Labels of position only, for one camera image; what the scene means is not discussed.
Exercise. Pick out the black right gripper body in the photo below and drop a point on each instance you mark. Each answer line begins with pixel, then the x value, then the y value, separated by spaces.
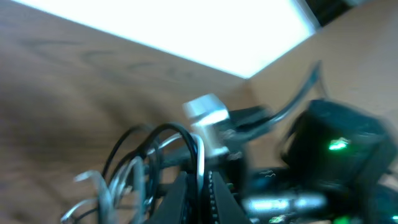
pixel 270 195

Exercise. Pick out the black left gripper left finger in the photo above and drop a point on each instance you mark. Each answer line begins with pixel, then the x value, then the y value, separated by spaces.
pixel 172 209

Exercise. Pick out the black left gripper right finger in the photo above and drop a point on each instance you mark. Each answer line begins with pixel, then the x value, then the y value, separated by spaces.
pixel 223 208

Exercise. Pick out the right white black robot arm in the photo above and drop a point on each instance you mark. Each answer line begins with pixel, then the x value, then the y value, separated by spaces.
pixel 334 156

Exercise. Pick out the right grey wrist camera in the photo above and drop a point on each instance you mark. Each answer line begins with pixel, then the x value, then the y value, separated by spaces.
pixel 205 114

